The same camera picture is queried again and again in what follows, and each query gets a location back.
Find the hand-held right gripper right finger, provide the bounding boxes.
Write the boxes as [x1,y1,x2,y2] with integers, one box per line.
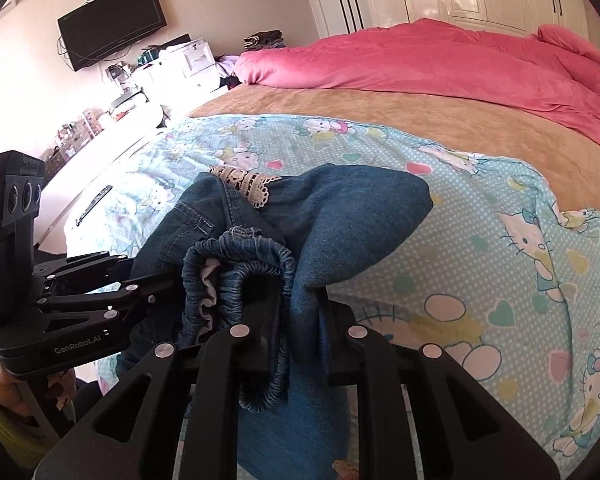
[317,295,561,480]

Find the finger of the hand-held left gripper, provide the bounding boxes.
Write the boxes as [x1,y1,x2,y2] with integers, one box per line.
[32,251,134,292]
[0,272,186,345]

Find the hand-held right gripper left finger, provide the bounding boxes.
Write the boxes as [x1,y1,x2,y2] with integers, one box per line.
[34,300,284,480]

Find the blue denim pants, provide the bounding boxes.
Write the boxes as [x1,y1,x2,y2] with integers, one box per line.
[115,162,434,480]

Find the person's left hand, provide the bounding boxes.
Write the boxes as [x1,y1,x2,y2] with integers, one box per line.
[0,362,79,418]

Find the black slim object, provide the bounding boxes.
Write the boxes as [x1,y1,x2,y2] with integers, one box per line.
[76,185,114,227]

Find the white dresser table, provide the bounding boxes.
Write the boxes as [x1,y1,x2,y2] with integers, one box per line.
[30,102,173,251]

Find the clutter of cosmetic bottles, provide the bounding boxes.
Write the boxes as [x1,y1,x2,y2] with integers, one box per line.
[40,62,147,172]

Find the cartoon printed blanket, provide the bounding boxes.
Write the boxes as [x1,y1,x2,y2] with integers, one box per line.
[62,114,600,480]

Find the white cabinet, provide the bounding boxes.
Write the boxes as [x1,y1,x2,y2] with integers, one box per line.
[130,59,224,107]

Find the black television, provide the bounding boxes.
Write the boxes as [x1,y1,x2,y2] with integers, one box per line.
[56,0,168,73]

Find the white storage drawer unit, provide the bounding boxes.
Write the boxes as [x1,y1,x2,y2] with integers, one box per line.
[180,37,217,77]

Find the brown bed sheet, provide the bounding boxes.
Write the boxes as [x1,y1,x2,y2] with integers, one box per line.
[187,82,600,213]

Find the folded dark clothes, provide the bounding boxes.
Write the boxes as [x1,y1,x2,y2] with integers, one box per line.
[244,30,286,52]

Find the pink duvet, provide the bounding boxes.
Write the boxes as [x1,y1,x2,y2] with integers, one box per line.
[234,17,600,153]

